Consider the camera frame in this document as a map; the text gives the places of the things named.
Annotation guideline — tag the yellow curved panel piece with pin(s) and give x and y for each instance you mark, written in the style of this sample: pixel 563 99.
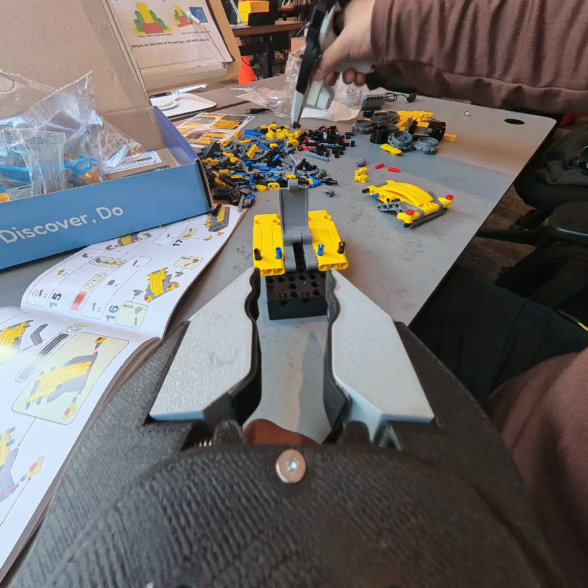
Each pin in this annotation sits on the yellow curved panel piece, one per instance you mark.
pixel 390 149

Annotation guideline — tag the clear bags of brick parts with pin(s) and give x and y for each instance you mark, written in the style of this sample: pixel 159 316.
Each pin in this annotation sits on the clear bags of brick parts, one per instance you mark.
pixel 55 138

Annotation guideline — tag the clear bag with white label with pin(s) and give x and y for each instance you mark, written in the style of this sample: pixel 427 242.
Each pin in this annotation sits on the clear bag with white label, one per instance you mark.
pixel 347 106

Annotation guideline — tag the pile of small brick parts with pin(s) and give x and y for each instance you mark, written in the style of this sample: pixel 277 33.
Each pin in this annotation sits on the pile of small brick parts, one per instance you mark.
pixel 266 156

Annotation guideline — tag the person's right forearm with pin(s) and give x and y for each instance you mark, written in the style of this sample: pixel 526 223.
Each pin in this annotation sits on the person's right forearm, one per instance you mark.
pixel 478 46

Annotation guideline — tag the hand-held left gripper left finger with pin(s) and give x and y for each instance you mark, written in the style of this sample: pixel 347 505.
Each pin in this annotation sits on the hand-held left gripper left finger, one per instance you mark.
pixel 207 367

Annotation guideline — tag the person in brown shirt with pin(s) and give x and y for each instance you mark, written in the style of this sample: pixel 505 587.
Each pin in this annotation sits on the person in brown shirt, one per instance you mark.
pixel 551 478

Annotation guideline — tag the pile of yellow beam parts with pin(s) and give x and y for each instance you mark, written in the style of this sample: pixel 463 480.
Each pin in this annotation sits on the pile of yellow beam parts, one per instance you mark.
pixel 413 118

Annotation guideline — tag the laminated instruction sign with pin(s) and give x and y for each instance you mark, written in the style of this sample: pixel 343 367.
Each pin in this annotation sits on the laminated instruction sign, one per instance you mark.
pixel 175 37

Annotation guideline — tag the yellow and black brick assembly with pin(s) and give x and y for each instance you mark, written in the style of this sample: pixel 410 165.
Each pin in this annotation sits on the yellow and black brick assembly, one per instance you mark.
pixel 322 239

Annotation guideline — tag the yellow curved brick assembly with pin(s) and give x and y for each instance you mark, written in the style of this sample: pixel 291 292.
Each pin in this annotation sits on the yellow curved brick assembly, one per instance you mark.
pixel 404 197

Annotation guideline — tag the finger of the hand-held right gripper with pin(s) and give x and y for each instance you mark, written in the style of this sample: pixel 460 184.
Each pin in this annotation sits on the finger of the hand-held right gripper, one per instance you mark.
pixel 320 94
pixel 305 64

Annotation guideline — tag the pile of wheels and tires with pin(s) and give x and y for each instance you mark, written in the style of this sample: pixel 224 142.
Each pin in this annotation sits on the pile of wheels and tires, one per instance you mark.
pixel 400 140

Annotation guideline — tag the sticker sheet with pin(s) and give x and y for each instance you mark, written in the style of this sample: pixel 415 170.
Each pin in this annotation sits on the sticker sheet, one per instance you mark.
pixel 216 129

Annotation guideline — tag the person's right hand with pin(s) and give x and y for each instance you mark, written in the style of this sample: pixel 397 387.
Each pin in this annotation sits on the person's right hand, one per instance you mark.
pixel 354 32

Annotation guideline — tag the grey motor block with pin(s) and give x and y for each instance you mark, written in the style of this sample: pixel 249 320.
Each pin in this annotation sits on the grey motor block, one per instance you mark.
pixel 372 98

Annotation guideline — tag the grey desk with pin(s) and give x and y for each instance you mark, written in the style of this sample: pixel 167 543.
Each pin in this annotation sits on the grey desk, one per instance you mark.
pixel 413 257

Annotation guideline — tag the black office chair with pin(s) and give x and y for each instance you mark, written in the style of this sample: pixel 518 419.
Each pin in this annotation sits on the black office chair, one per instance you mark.
pixel 560 175

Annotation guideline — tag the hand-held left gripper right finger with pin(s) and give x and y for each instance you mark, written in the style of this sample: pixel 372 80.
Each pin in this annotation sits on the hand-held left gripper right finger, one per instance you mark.
pixel 377 367

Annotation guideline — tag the white stand base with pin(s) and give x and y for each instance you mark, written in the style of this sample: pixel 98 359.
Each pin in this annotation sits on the white stand base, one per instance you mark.
pixel 184 104

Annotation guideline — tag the small yellow connector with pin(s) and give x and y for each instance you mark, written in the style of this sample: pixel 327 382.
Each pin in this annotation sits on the small yellow connector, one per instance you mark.
pixel 360 175

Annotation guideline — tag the wooden side table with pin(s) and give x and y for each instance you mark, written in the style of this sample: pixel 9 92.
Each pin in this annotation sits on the wooden side table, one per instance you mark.
pixel 266 32

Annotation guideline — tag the blue cardboard kit box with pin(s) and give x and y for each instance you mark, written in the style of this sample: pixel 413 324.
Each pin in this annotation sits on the blue cardboard kit box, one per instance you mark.
pixel 92 220

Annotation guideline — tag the instruction booklet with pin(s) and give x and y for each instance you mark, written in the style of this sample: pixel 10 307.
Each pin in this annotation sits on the instruction booklet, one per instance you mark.
pixel 92 294

